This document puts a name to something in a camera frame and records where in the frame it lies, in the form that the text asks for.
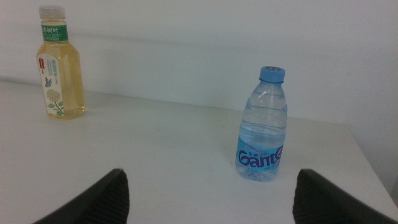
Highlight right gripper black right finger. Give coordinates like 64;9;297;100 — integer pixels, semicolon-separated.
292;169;398;224

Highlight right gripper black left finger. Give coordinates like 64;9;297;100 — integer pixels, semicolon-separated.
32;168;131;224

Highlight clear water bottle blue cap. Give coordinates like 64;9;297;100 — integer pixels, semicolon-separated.
235;65;288;183

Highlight yellow tea bottle green label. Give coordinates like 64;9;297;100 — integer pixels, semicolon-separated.
35;5;86;120

